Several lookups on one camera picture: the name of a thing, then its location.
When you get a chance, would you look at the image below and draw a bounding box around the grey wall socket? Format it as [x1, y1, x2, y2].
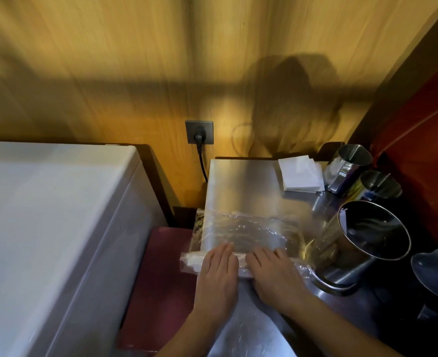
[185, 120, 215, 146]

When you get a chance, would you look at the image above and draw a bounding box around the large steel pitcher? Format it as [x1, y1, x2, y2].
[308, 200, 412, 296]

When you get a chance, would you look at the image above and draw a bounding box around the stack of white napkins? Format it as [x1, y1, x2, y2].
[277, 155, 326, 193]

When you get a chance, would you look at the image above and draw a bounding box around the maroon stool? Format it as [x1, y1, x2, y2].
[118, 226, 202, 354]

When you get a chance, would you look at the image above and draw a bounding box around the person's right forearm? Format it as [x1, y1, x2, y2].
[279, 299, 406, 357]

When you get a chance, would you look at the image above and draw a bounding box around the clear cling film roll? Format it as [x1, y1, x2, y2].
[180, 209, 317, 281]

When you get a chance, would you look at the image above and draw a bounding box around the person's left forearm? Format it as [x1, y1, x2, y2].
[155, 311, 236, 357]

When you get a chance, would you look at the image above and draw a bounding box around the small steel pitcher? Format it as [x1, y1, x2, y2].
[356, 170, 403, 206]
[323, 144, 374, 194]

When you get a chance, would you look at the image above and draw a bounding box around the black plug with cable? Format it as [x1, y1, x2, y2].
[193, 126, 209, 183]

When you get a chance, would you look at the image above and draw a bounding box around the person's left hand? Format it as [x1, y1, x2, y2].
[193, 241, 241, 317]

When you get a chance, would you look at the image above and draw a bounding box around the white chest freezer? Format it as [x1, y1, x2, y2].
[0, 141, 168, 357]

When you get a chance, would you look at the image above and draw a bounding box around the person's right hand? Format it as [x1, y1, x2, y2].
[245, 247, 313, 319]

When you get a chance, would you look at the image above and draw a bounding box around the steel pitcher with spout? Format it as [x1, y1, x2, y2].
[410, 248, 438, 321]

